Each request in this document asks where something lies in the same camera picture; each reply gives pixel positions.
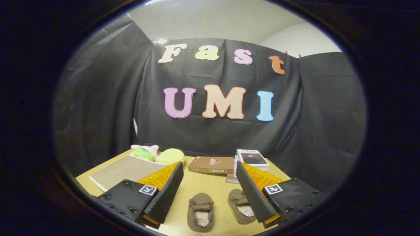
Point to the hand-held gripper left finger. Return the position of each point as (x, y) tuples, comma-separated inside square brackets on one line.
[(167, 193)]

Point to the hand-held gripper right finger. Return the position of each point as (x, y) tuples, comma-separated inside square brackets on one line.
[(252, 193)]

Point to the brown fuzzy shoe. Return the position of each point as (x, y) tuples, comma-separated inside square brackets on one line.
[(200, 213), (241, 205)]

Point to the pink cover book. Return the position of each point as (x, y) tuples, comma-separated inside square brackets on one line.
[(231, 179)]

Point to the plain white book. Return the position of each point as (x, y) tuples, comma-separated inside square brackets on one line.
[(265, 168)]

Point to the white book with portrait cover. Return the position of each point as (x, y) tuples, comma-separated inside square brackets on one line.
[(252, 157)]

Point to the yellow plush toy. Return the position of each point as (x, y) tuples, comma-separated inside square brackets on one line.
[(171, 156)]

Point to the green pink plush toy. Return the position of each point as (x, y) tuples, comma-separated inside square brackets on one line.
[(142, 154)]

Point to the brown book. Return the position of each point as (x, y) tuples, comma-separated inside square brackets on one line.
[(210, 164)]

